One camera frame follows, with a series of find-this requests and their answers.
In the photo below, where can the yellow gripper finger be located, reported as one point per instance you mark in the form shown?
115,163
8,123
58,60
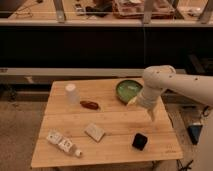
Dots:
151,113
133,101

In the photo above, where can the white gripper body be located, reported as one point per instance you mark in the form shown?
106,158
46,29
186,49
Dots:
148,97

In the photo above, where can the white ceramic cup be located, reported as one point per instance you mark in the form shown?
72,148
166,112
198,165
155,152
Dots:
72,93

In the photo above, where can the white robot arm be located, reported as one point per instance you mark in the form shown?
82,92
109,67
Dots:
157,79

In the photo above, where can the black eraser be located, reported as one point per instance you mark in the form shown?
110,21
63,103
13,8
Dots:
139,141

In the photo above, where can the green bowl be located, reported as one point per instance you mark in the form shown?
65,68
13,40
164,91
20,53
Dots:
127,89

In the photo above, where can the brown sausage-shaped object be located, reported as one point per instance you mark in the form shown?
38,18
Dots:
90,105

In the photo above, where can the white rectangular sponge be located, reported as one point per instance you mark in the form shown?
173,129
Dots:
95,132

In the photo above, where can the clear plastic bottle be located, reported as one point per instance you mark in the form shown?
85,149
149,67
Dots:
63,143

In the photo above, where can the red tray on shelf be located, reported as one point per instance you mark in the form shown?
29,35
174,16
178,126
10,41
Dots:
162,9

